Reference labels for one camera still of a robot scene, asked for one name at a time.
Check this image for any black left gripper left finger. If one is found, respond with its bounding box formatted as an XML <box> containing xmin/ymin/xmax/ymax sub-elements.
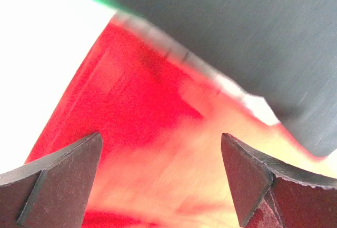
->
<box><xmin>1</xmin><ymin>133</ymin><xmax>103</xmax><ymax>227</ymax></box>

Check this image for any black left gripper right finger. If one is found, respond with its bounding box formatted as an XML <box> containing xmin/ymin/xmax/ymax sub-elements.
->
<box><xmin>221</xmin><ymin>134</ymin><xmax>336</xmax><ymax>227</ymax></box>

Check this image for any red t shirt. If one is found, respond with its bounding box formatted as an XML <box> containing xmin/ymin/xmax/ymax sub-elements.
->
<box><xmin>27</xmin><ymin>16</ymin><xmax>336</xmax><ymax>227</ymax></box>

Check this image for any folded black t shirt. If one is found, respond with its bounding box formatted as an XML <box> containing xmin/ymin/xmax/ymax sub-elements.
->
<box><xmin>104</xmin><ymin>0</ymin><xmax>336</xmax><ymax>157</ymax></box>

